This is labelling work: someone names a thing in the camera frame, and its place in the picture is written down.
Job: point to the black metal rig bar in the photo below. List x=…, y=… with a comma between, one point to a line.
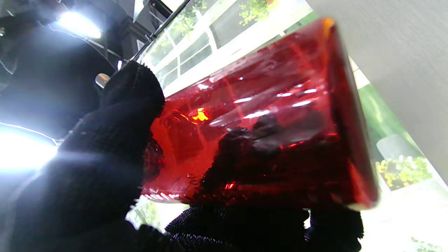
x=161, y=29

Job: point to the red transparent sample bottle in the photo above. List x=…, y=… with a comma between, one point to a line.
x=266, y=80

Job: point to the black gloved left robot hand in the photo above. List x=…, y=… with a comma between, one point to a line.
x=94, y=168

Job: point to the bright studio light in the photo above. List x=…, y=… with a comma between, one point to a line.
x=21, y=150
x=78, y=24

